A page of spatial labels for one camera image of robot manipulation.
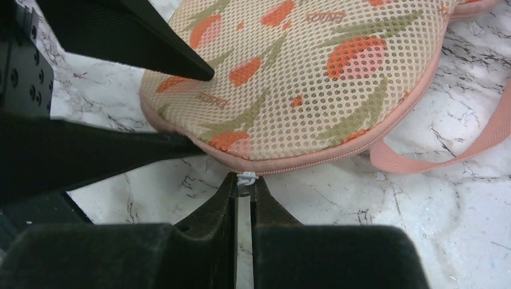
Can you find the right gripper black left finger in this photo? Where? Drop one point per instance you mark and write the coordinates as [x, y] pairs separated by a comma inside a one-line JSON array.
[[200, 251]]

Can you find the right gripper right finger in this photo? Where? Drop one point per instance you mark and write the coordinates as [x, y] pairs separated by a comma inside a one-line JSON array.
[[288, 254]]

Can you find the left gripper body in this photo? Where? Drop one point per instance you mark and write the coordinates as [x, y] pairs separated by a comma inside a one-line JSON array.
[[26, 76]]

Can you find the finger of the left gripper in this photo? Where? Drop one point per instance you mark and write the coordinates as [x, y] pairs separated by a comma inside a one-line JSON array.
[[40, 156]]

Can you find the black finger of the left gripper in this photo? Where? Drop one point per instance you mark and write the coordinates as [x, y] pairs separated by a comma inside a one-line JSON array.
[[127, 32]]

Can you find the floral mesh laundry bag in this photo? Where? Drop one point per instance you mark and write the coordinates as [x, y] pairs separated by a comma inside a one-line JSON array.
[[301, 83]]

